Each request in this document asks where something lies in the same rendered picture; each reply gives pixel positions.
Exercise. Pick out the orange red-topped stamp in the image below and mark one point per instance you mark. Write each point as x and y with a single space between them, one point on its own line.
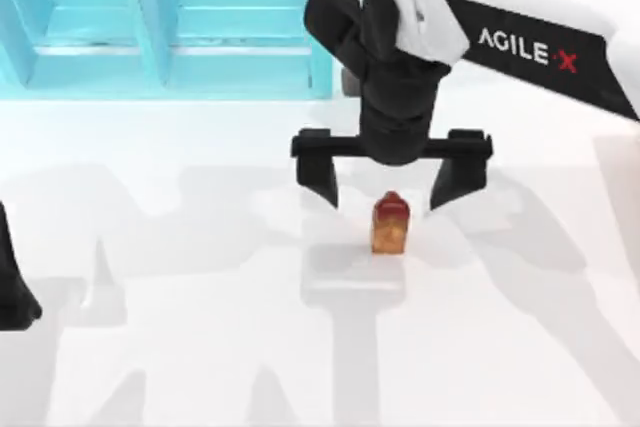
390 229

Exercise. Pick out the light blue rack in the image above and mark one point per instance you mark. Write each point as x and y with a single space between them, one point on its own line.
150 22

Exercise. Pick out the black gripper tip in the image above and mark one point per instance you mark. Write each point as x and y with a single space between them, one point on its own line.
12 292

